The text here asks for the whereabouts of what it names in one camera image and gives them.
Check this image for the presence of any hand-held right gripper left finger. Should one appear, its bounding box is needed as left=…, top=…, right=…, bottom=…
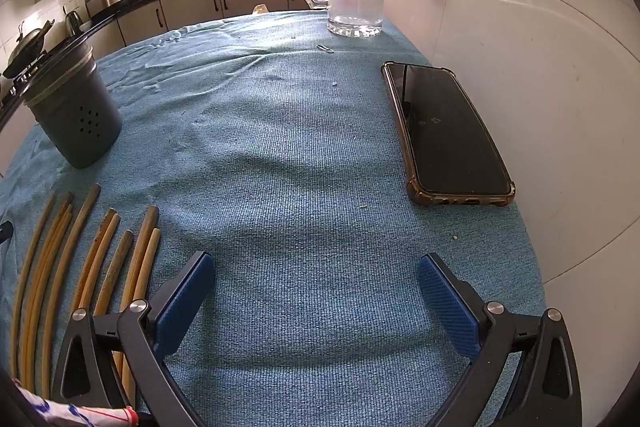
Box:
left=51, top=251, right=217, bottom=427

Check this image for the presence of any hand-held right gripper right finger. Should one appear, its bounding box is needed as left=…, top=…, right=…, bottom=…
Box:
left=417, top=252, right=583, bottom=427

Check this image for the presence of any set of bamboo chopsticks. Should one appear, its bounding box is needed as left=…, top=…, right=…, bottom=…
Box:
left=10, top=184, right=162, bottom=400

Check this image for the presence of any dark grey utensil holder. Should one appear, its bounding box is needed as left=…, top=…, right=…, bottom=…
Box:
left=19, top=43, right=123, bottom=170

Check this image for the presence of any gas stove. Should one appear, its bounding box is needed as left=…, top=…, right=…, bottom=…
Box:
left=0, top=67, right=46, bottom=108

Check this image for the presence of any white patterned clothing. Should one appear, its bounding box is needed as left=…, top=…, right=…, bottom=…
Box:
left=12, top=377, right=141, bottom=427

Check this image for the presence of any blue tablecloth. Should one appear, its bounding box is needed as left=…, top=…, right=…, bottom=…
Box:
left=0, top=9, right=548, bottom=427

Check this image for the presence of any smartphone in brown case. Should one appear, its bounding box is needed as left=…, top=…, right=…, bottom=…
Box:
left=381, top=61, right=517, bottom=208

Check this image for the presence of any black wok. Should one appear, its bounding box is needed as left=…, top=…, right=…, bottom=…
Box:
left=2, top=19, right=56, bottom=80

